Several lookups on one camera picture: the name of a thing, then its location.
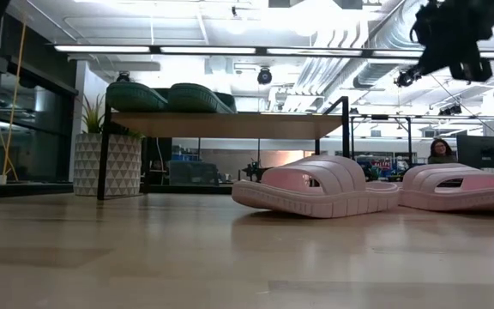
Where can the green potted plant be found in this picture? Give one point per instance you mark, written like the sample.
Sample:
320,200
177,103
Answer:
92,118

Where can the person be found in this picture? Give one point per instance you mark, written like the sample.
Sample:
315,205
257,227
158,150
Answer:
441,151

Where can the dark glass case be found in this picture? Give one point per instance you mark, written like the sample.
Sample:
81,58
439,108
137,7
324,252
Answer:
193,173

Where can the blue storage bins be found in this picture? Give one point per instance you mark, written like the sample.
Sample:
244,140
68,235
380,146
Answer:
184,153

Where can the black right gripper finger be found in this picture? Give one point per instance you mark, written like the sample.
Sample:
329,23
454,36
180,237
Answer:
472,70
437,67

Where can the large black computer monitor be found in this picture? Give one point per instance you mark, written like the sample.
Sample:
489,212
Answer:
483,152

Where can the teal green rubber slide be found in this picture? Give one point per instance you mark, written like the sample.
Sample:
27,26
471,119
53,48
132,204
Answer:
135,98
195,99

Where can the pale pink rubber slide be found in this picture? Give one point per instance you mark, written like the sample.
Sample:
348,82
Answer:
328,197
457,197

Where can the wooden shelf black metal frame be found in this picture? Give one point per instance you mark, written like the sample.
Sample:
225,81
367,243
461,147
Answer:
230,125

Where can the white triangle-pattern planter pot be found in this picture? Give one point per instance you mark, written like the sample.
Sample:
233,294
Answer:
124,163

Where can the black metal desk frame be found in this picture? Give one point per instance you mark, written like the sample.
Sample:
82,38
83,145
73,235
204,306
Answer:
409,137

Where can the black ceiling spot lamp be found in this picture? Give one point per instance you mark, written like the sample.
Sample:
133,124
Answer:
264,76
123,77

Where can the small black device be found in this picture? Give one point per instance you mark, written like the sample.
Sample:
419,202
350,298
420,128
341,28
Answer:
254,169

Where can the long linear ceiling light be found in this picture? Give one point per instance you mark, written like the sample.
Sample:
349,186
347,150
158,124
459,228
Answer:
208,50

